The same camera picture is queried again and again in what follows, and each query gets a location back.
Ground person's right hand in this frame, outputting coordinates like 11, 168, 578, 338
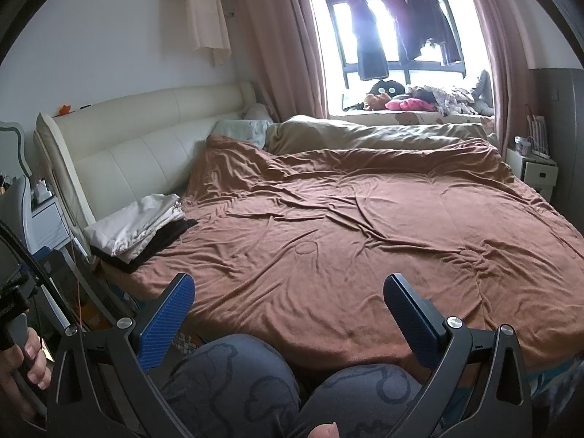
309, 422, 341, 438

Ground person's left leg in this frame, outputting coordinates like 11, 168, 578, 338
160, 333, 302, 438

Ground pile of light clothes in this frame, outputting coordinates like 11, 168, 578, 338
406, 84, 477, 115

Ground white nightstand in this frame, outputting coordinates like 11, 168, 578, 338
506, 147, 560, 199

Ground brown blanket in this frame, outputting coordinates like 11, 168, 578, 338
121, 134, 584, 372

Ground black plush toy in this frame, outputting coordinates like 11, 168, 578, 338
369, 80, 407, 103

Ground brown plush toy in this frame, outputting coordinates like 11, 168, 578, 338
362, 92, 393, 111

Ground cream padded headboard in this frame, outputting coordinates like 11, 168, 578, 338
34, 81, 258, 256

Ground beige zip jacket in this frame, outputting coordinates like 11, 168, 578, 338
84, 193, 188, 258

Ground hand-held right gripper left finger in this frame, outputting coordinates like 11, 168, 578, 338
46, 272, 197, 438

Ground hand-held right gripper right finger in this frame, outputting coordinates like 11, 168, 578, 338
382, 272, 534, 438

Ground pink striped bag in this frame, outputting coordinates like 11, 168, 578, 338
525, 103, 548, 158

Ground grey ornate furniture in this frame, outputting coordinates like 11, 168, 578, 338
0, 121, 29, 183

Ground dark grey hanging garment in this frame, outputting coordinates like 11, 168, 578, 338
404, 0, 462, 67

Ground person's left hand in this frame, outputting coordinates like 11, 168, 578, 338
0, 328, 53, 425

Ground beige duvet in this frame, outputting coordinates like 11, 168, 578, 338
265, 114, 498, 153

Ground cream hanging cloth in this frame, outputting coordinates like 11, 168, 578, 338
182, 0, 233, 65

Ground cartoon print bed sheet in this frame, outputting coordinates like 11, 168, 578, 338
93, 278, 584, 420

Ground dark folded clothes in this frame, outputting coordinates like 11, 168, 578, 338
89, 216, 199, 274

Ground black cable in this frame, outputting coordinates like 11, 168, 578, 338
0, 219, 89, 334

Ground grey bedside table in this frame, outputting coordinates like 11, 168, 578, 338
27, 178, 85, 265

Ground pale blue pillow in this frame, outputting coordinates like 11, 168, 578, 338
212, 119, 273, 149

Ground pink curtain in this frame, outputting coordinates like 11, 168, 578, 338
458, 0, 532, 156
228, 0, 329, 122

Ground dark red hanging garment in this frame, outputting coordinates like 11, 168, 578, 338
382, 0, 411, 62

